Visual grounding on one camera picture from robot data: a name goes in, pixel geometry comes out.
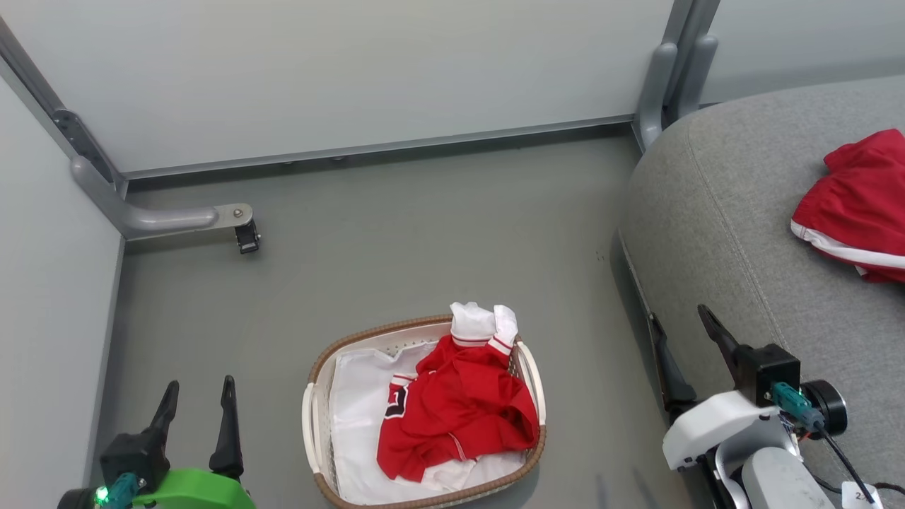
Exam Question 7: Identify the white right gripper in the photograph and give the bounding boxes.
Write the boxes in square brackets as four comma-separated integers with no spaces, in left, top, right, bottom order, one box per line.
[648,304,802,472]

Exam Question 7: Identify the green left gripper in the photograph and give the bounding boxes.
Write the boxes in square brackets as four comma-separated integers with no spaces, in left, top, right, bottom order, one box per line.
[100,375,257,509]

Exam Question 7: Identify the white basket with brown rim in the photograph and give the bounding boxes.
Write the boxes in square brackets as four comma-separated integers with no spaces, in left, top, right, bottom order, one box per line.
[302,315,548,509]

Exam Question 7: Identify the grey fabric sofa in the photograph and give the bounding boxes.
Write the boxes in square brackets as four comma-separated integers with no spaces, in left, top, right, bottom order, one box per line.
[618,74,905,509]

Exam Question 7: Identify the red and white jersey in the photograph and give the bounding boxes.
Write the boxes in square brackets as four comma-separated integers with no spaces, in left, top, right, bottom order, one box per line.
[329,341,528,506]

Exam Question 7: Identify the white paper tag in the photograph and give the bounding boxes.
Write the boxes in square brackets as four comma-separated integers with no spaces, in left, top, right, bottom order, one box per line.
[841,482,883,509]

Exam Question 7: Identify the black caster wheel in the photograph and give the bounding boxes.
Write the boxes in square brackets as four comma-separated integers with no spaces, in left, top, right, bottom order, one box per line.
[235,220,262,255]

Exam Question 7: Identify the red shorts with white stripe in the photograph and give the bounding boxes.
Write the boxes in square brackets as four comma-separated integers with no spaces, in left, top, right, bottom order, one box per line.
[790,128,905,284]

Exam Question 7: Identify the grey metal partition foot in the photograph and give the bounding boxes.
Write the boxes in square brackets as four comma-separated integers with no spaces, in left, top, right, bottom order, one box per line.
[69,156,254,242]

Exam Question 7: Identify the white garment with red trim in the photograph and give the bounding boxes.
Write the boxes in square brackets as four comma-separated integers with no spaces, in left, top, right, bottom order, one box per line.
[450,302,520,358]

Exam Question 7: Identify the red sports jersey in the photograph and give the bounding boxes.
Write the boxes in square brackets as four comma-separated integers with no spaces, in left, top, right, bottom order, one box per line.
[376,334,541,484]

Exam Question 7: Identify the black cable with teal plug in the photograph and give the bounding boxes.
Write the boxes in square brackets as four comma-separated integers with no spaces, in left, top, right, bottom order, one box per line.
[95,472,141,508]
[771,382,905,504]

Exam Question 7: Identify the grey metal partition post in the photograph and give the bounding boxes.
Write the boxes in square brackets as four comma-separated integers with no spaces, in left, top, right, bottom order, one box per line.
[633,41,680,151]
[670,33,720,122]

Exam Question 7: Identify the grey partition corner post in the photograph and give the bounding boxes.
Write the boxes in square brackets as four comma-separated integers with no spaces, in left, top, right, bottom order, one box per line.
[0,16,129,197]

